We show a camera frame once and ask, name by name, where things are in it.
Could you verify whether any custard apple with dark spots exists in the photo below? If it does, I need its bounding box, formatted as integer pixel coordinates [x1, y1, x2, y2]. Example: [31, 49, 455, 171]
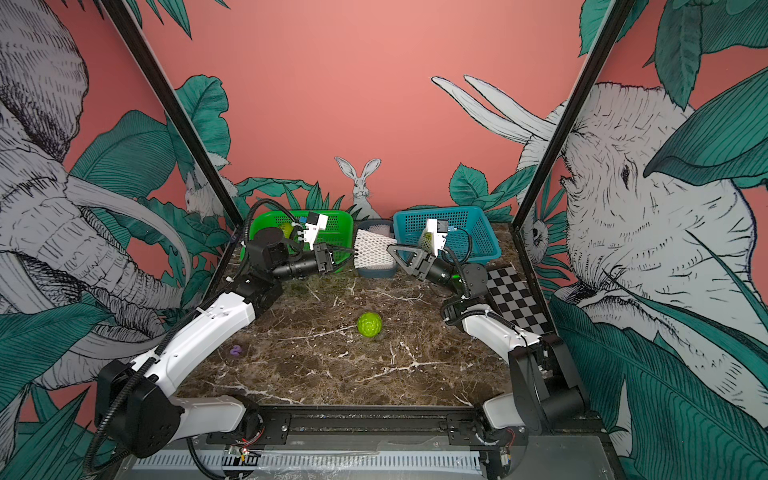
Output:
[418, 233, 432, 252]

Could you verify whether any custard apple green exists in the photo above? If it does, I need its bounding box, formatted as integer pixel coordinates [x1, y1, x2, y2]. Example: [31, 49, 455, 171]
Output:
[357, 312, 383, 338]
[280, 223, 294, 239]

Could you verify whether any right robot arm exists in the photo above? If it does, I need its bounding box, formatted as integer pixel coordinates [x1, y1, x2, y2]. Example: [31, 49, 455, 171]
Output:
[386, 244, 590, 435]

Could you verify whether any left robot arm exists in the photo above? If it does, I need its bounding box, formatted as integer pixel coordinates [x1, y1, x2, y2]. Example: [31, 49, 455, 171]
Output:
[83, 198, 357, 477]

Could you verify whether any grey bin of foam nets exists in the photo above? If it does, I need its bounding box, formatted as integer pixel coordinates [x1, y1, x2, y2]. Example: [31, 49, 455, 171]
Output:
[354, 219, 398, 278]

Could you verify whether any green plastic basket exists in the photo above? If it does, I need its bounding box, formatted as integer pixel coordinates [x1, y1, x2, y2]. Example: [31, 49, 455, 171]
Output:
[241, 210, 355, 279]

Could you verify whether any teal plastic basket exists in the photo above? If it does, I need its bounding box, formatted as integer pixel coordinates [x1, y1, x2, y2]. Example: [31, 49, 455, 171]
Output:
[393, 206, 502, 264]

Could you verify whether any checkerboard calibration board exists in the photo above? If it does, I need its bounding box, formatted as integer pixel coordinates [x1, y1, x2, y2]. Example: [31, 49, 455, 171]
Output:
[487, 267, 554, 335]

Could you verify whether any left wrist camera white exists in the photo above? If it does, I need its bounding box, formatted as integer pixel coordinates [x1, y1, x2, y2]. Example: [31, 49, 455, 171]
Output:
[301, 211, 329, 250]

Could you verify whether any black front frame rail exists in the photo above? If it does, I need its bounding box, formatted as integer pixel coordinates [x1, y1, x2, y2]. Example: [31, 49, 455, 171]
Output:
[179, 404, 604, 448]

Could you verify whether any white slotted cable duct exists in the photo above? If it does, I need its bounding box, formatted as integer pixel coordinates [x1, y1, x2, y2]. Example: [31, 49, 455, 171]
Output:
[131, 449, 484, 475]

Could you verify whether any black frame post right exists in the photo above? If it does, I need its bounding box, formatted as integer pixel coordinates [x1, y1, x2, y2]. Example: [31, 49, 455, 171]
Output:
[512, 0, 635, 233]

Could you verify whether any black frame post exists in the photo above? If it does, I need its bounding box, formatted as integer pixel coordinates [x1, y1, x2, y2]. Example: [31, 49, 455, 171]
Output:
[100, 0, 244, 228]
[512, 0, 635, 233]

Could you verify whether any black frame post left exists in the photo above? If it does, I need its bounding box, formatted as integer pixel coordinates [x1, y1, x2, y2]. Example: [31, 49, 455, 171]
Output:
[100, 0, 244, 228]

